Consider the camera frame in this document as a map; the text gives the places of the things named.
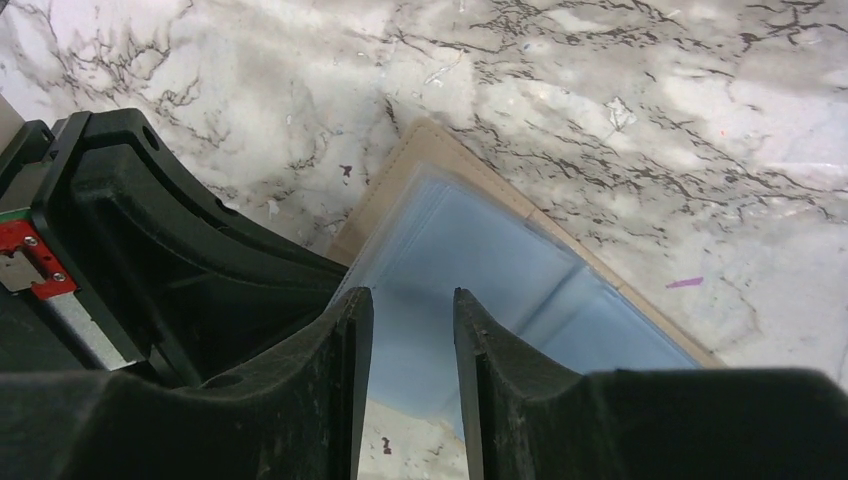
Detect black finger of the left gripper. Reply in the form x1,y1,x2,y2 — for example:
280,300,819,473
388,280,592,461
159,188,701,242
49,109,346,386

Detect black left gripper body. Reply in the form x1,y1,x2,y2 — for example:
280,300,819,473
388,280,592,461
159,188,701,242
1,119,146,375

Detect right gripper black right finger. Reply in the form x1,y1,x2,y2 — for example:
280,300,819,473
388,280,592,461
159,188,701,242
453,288,847,479

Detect beige card holder wallet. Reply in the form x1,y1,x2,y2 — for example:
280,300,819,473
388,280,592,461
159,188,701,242
327,118,720,433

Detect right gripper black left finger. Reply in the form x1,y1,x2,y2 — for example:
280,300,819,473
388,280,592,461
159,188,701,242
1,287,374,479

